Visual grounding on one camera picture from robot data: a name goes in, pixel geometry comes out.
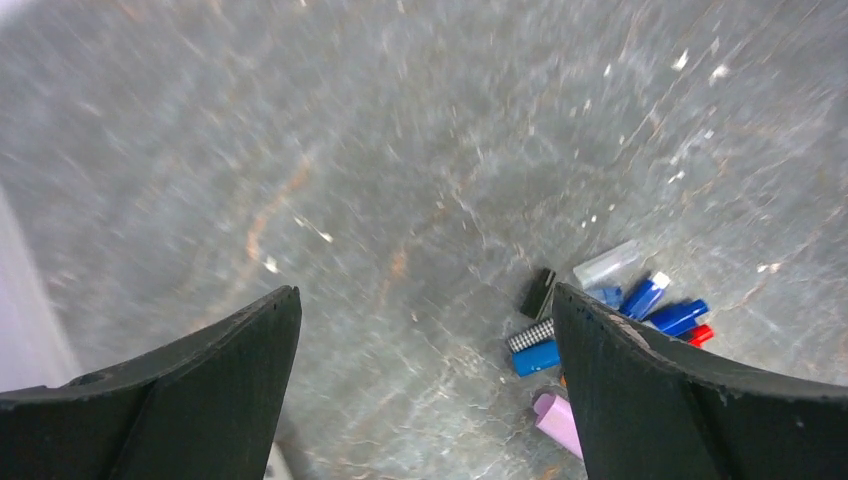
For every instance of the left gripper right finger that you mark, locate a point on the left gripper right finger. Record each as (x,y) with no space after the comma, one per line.
(649,406)

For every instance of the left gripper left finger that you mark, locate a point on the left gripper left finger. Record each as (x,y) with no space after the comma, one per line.
(205,406)

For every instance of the pink highlighter cap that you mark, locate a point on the pink highlighter cap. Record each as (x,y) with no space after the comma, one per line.
(555,418)

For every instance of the small red marker cap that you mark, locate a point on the small red marker cap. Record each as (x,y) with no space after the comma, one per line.
(699,335)

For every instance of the blue eraser marker cap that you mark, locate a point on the blue eraser marker cap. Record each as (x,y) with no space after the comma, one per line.
(645,296)

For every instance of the blue deli marker cap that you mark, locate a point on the blue deli marker cap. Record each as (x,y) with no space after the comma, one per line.
(536,358)

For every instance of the clear pen cap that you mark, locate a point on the clear pen cap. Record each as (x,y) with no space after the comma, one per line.
(598,269)

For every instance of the black pen cap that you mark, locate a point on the black pen cap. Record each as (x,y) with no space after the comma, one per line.
(538,294)

